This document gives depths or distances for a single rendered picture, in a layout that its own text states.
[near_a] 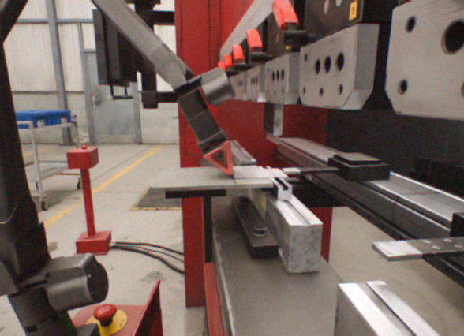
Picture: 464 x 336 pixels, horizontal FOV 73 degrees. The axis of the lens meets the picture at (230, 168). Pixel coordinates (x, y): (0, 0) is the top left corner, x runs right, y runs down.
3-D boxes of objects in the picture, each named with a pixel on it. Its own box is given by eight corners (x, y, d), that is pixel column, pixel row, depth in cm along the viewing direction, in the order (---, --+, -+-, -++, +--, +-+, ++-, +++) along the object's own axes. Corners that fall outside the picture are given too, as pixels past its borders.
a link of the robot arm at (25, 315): (21, 272, 48) (-7, 295, 42) (63, 260, 47) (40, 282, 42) (39, 310, 49) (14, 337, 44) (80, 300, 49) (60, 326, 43)
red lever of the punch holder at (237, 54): (230, 43, 81) (235, 66, 75) (246, 43, 81) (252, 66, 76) (230, 49, 82) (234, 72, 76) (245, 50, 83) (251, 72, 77)
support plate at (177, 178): (159, 171, 83) (159, 168, 83) (256, 169, 87) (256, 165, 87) (151, 192, 66) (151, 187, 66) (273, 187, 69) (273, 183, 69)
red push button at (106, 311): (100, 317, 60) (99, 301, 59) (121, 318, 60) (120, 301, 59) (91, 333, 56) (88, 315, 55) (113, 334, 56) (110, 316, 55)
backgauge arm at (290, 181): (252, 204, 132) (253, 172, 129) (393, 198, 140) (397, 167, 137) (257, 210, 124) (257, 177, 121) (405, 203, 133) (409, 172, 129)
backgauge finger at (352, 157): (274, 171, 86) (275, 154, 85) (363, 169, 89) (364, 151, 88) (288, 184, 74) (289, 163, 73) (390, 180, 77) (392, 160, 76)
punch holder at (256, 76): (246, 100, 83) (247, 34, 80) (277, 100, 84) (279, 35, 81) (259, 102, 69) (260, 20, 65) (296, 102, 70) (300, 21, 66)
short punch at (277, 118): (263, 138, 81) (263, 101, 79) (270, 138, 81) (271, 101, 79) (273, 144, 71) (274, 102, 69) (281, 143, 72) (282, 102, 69)
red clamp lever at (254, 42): (244, 27, 61) (251, 56, 56) (264, 28, 62) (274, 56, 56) (243, 35, 63) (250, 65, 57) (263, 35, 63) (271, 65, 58)
